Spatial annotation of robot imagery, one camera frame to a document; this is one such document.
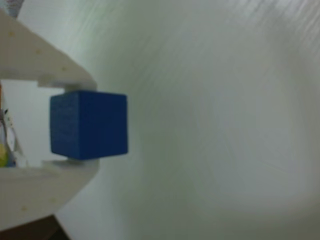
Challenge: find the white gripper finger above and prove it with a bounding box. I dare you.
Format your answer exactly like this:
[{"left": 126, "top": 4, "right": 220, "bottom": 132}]
[
  {"left": 0, "top": 9, "right": 97, "bottom": 93},
  {"left": 0, "top": 159, "right": 100, "bottom": 230}
]

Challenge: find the small blue cube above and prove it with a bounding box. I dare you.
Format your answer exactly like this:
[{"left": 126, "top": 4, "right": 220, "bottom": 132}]
[{"left": 49, "top": 90, "right": 129, "bottom": 161}]

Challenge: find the dark brown wooden furniture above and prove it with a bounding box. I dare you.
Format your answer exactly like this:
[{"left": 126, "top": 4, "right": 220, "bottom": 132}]
[{"left": 0, "top": 213, "right": 74, "bottom": 240}]

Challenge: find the green cloth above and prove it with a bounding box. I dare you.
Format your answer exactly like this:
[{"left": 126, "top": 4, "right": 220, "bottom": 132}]
[{"left": 0, "top": 142, "right": 10, "bottom": 168}]

